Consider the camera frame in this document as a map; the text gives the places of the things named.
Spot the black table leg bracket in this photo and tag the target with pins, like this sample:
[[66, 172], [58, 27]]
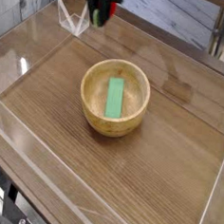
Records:
[[10, 209]]

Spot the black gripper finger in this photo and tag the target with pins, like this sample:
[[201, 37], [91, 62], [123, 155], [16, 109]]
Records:
[[94, 12], [104, 11]]

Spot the clear acrylic corner bracket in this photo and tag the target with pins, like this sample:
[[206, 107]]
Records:
[[73, 23]]

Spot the metal table leg frame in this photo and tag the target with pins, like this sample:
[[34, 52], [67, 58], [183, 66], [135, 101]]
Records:
[[216, 46]]

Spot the wooden bowl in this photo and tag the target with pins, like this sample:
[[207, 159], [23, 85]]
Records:
[[135, 98]]

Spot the green rectangular block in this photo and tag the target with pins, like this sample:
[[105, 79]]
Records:
[[114, 98]]

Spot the red plush fruit green leaves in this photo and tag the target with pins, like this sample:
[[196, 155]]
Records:
[[113, 6]]

